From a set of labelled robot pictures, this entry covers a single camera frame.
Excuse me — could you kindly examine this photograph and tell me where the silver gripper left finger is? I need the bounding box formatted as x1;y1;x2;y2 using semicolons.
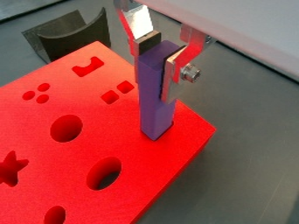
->
113;0;161;57

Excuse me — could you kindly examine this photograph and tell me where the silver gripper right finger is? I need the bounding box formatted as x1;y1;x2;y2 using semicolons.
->
161;24;216;104

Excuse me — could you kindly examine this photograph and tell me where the purple rectangular peg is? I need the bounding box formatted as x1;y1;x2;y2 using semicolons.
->
136;40;178;140

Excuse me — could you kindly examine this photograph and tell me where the black curved holder stand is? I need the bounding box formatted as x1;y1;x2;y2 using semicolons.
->
22;8;110;63

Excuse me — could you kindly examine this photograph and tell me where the red shape sorter block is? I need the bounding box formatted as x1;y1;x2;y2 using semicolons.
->
0;42;214;224

